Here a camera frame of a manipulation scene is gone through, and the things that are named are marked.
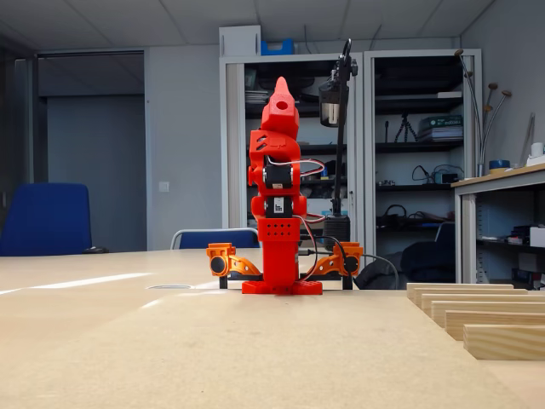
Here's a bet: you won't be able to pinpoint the long grey-black power cable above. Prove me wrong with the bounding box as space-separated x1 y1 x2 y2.
361 254 400 291

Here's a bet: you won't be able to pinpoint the forearm servo wire loop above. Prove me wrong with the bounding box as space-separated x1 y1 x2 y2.
266 156 327 176

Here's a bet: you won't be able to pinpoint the blue office chair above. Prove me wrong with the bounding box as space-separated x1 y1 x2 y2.
0 182 93 257

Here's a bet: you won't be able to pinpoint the blue plastic box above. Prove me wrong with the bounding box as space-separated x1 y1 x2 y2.
260 38 295 56

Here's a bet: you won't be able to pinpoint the coat stand wooden knobs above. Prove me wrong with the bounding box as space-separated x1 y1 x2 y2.
453 49 513 178

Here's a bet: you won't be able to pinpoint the grey open shelf cabinet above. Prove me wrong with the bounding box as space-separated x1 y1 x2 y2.
219 53 365 252
364 49 483 291

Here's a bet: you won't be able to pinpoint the dark blue chair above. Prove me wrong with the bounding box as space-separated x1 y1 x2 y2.
399 221 456 290

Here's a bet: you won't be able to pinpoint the blue chair grey frame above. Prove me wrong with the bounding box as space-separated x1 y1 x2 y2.
169 228 261 251

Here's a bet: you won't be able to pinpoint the stack of books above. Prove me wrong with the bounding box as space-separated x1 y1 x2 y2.
416 114 464 142

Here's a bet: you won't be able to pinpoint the black mini tripod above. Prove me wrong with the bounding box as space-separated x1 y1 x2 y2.
393 111 419 144

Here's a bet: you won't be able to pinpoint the white box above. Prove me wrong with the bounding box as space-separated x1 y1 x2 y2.
219 25 261 57

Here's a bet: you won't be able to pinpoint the short black plug cable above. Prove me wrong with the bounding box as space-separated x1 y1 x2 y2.
297 235 348 280

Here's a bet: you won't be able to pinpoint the black jacket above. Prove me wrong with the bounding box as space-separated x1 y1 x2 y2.
353 251 404 291

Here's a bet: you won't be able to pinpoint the brown MDF base board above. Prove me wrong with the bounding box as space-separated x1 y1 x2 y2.
0 291 545 409

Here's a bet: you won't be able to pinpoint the grey side desk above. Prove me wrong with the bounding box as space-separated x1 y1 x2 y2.
450 164 545 291

